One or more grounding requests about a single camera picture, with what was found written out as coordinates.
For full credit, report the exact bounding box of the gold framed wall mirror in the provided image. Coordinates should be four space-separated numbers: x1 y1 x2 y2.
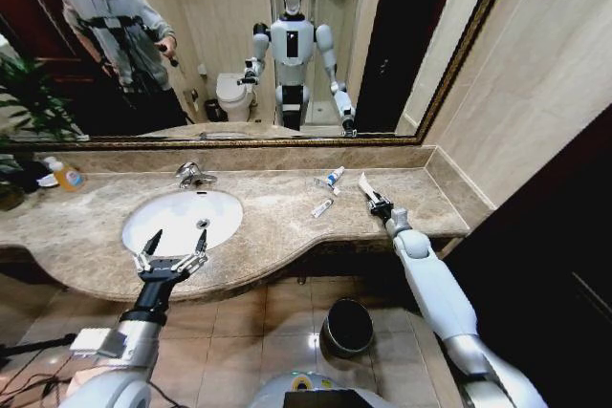
0 0 522 152

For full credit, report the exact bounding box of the small black bin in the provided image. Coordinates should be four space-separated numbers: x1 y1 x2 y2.
204 97 229 123

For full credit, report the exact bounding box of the orange soap pump bottle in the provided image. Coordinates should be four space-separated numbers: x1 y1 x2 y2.
43 155 88 193

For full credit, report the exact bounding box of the dark wooden door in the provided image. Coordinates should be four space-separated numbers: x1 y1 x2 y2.
443 104 612 408

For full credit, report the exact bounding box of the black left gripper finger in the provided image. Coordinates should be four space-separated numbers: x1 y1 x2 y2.
132 228 164 276
175 228 211 275

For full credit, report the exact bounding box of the small white tube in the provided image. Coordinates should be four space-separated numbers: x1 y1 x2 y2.
310 198 335 219

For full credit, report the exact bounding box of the white oval sink basin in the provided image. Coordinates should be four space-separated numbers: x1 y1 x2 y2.
120 187 245 257

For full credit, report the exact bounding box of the round metal trash bin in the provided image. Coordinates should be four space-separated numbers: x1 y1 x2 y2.
318 297 376 359

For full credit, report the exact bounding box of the white paper trash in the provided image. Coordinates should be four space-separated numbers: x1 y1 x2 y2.
357 171 380 200

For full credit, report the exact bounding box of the clear plastic wrapper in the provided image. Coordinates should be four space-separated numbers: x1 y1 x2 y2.
313 176 341 197

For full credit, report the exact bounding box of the chrome faucet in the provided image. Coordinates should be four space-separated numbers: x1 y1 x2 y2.
174 161 219 189

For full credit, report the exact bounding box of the green potted plant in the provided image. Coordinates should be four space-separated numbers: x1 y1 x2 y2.
0 54 90 211

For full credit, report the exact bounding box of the white robot front shell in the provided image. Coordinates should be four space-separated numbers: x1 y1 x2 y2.
247 369 399 408

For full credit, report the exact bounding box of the black floor cable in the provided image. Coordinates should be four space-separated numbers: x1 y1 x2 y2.
0 333 78 359

